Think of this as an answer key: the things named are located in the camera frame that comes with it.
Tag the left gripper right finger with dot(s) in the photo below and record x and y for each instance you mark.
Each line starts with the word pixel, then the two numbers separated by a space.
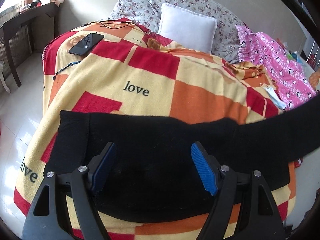
pixel 258 216

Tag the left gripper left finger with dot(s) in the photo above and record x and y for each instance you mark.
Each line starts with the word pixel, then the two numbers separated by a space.
pixel 48 216

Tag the black pants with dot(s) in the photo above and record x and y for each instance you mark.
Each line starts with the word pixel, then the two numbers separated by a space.
pixel 153 178

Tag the light blue face mask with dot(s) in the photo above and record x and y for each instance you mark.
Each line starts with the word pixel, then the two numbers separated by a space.
pixel 274 97

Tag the pink penguin pajama garment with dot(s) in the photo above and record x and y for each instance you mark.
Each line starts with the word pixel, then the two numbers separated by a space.
pixel 292 85

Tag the red orange checkered blanket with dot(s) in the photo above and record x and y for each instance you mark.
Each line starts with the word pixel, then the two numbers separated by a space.
pixel 135 72

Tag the floral pillow right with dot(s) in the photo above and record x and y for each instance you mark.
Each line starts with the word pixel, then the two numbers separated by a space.
pixel 226 42

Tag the floral pillow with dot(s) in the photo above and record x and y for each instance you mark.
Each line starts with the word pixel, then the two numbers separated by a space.
pixel 139 11
pixel 226 42

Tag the black smartphone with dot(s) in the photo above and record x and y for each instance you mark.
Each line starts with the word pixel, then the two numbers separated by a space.
pixel 86 44

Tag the white square pillow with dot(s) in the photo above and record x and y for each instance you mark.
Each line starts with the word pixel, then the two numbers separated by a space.
pixel 188 28

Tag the floral pillow left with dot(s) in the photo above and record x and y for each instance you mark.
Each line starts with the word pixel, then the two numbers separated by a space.
pixel 139 11

